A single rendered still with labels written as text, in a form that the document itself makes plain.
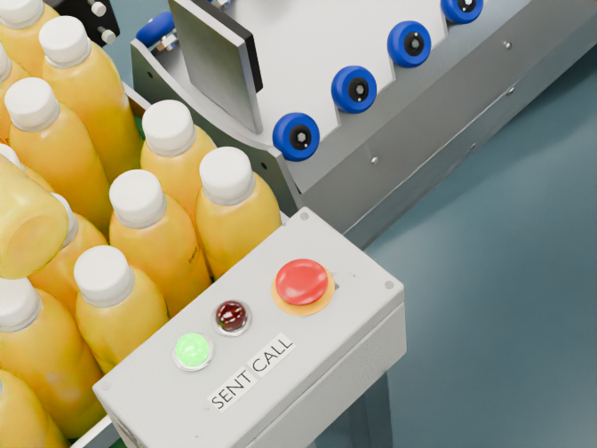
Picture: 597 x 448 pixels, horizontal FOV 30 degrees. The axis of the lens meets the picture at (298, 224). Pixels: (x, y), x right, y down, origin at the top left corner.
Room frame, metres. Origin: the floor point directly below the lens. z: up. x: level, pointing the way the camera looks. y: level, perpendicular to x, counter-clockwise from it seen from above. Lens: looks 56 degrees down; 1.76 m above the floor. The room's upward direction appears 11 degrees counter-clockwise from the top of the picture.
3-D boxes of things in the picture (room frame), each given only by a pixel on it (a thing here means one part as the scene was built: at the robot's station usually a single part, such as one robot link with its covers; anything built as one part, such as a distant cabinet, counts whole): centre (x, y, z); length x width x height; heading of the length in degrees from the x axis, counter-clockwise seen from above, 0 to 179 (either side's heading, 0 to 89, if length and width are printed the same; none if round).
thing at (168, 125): (0.58, 0.09, 1.08); 0.04 x 0.04 x 0.02
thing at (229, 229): (0.52, 0.05, 0.99); 0.07 x 0.07 x 0.18
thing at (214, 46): (0.72, 0.04, 0.99); 0.10 x 0.02 x 0.12; 35
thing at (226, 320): (0.38, 0.06, 1.11); 0.02 x 0.02 x 0.01
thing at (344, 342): (0.37, 0.05, 1.05); 0.20 x 0.10 x 0.10; 125
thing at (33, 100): (0.63, 0.20, 1.08); 0.04 x 0.04 x 0.02
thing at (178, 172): (0.58, 0.09, 0.99); 0.07 x 0.07 x 0.18
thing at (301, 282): (0.40, 0.01, 1.11); 0.04 x 0.04 x 0.01
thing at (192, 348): (0.36, 0.09, 1.11); 0.02 x 0.02 x 0.01
